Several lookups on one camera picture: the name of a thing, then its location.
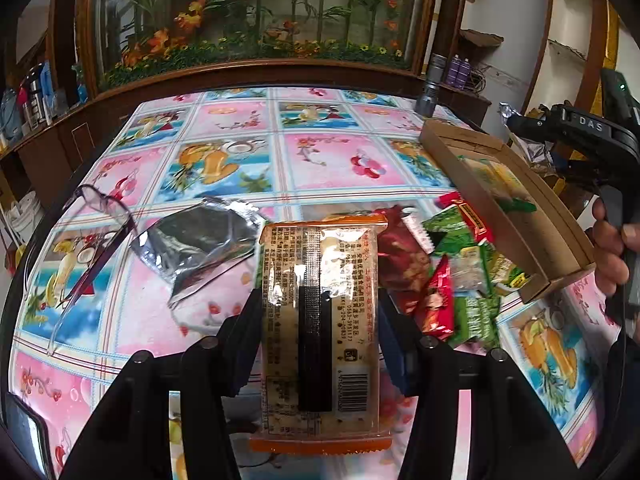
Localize purple framed eyeglasses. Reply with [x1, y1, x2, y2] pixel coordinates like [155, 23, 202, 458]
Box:
[47, 184, 137, 356]

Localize person right hand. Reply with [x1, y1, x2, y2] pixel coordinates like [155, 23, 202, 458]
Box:
[590, 198, 640, 297]

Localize glass cabinet with artificial flowers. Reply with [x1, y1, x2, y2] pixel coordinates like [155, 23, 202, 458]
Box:
[78, 0, 435, 90]

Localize purple bottle pair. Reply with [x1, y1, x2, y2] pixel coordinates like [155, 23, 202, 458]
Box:
[446, 54, 471, 90]

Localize brown cardboard box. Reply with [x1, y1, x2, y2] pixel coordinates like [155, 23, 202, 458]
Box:
[420, 119, 594, 302]

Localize red snack packet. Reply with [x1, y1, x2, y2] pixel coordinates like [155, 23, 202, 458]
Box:
[414, 256, 454, 340]
[376, 205, 432, 314]

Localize orange cracker pack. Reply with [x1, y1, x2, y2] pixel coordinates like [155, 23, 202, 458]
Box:
[250, 214, 392, 455]

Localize silver foil snack bag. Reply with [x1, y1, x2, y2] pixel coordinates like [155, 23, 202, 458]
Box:
[130, 196, 268, 310]

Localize floral tablecloth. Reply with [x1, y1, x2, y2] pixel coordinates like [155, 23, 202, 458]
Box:
[9, 88, 617, 479]

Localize green pea snack packet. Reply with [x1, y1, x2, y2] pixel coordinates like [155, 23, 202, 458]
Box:
[448, 295, 500, 350]

